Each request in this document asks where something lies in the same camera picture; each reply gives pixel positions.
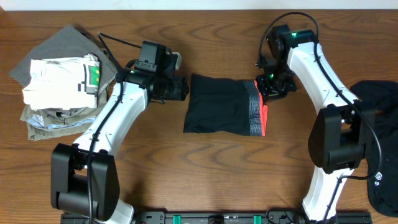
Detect black leggings with red waistband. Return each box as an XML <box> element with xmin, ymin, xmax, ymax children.
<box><xmin>183</xmin><ymin>74</ymin><xmax>268</xmax><ymax>136</ymax></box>

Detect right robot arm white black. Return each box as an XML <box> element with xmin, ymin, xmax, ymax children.
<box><xmin>257</xmin><ymin>24</ymin><xmax>377</xmax><ymax>223</ymax></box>

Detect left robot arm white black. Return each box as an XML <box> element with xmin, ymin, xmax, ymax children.
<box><xmin>51</xmin><ymin>71</ymin><xmax>189</xmax><ymax>223</ymax></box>

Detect white folded printed shirt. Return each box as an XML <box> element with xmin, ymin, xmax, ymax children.
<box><xmin>22</xmin><ymin>54</ymin><xmax>101</xmax><ymax>110</ymax></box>

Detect black garment pile right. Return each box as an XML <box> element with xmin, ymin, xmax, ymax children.
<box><xmin>350</xmin><ymin>80</ymin><xmax>397</xmax><ymax>217</ymax></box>

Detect grey folded shirt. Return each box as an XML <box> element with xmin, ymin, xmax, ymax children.
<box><xmin>9</xmin><ymin>25</ymin><xmax>116</xmax><ymax>93</ymax></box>

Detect olive folded garment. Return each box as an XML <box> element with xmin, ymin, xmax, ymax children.
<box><xmin>20</xmin><ymin>90</ymin><xmax>108</xmax><ymax>141</ymax></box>

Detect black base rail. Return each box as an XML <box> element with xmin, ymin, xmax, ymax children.
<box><xmin>60</xmin><ymin>210</ymin><xmax>373</xmax><ymax>224</ymax></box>

